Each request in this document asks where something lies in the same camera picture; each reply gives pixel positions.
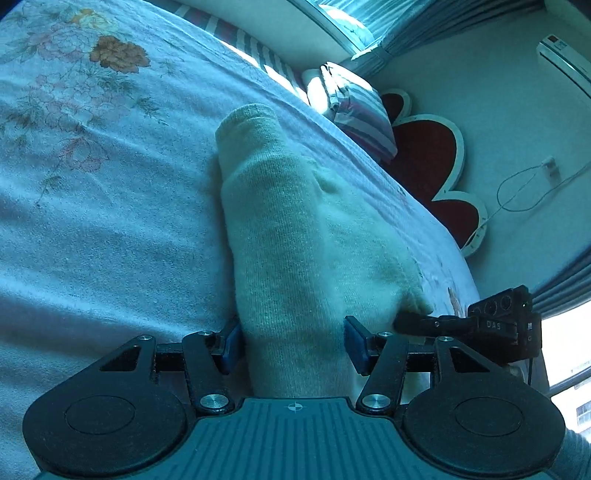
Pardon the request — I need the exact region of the red heart-shaped headboard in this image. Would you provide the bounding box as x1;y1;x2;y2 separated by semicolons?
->
379;89;488;258

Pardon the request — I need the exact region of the striped bed sheet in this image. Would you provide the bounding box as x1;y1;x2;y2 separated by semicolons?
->
178;4;311;105

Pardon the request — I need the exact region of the thin white cable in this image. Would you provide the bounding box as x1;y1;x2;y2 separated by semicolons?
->
462;152;591;246

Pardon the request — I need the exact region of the blue curtain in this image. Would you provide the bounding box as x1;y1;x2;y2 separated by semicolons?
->
531;251;591;317
318;0;548;71

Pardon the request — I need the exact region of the bright window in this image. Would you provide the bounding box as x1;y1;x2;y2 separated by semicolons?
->
538;311;591;437

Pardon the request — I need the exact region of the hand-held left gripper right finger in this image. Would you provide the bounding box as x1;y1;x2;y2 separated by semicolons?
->
344;316;486;415

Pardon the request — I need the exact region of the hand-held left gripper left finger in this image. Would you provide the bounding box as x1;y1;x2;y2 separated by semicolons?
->
99;318;243;415

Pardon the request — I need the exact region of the striped pillow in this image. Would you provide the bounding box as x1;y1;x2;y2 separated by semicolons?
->
302;62;399;163

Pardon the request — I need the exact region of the window with dark frame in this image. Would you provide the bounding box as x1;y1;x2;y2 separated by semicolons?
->
288;0;385;59

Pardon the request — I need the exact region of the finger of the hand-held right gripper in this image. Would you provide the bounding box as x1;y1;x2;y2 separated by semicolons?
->
392;311;477;339

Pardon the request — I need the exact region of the cream knitted sweater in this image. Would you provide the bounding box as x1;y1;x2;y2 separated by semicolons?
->
215;104;435;398

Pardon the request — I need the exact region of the white air conditioner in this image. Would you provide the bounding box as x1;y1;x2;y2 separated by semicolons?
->
536;33;591;100

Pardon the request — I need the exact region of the floral blanket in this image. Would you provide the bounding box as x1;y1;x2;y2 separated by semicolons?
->
0;0;482;480

